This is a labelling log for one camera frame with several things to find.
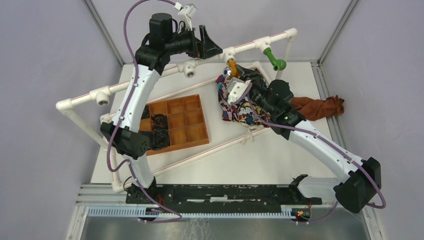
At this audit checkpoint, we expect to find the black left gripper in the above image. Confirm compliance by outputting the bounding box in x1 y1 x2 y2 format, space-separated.
165 24 223 60

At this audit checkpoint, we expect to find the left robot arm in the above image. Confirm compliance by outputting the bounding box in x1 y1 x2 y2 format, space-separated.
100 13 223 204

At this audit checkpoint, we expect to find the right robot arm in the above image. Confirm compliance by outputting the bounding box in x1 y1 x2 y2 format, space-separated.
228 64 387 214

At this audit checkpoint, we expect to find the green plastic water faucet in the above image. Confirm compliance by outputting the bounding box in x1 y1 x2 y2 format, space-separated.
263 47 287 72

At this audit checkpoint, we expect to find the comic print cloth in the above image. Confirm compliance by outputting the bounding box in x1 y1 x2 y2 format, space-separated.
215 74 262 126

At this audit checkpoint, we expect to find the brown cloth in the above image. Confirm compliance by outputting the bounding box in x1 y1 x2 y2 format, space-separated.
291 95 345 121

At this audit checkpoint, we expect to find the wooden compartment tray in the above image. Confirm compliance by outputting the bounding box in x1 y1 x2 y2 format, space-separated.
139 94 210 156

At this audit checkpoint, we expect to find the dark patterned rolled cloth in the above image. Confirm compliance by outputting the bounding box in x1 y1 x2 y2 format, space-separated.
146 128 171 151

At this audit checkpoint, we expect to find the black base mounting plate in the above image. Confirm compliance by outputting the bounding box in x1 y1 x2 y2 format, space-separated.
125 184 323 215

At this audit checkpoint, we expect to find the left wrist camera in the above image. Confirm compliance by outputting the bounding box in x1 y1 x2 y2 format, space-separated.
174 2 198 31

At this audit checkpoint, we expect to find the white pvc pipe frame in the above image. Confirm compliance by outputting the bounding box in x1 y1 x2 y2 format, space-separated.
55 27 298 195

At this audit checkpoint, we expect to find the white slotted cable duct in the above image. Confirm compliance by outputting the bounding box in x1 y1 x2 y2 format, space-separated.
87 206 295 220

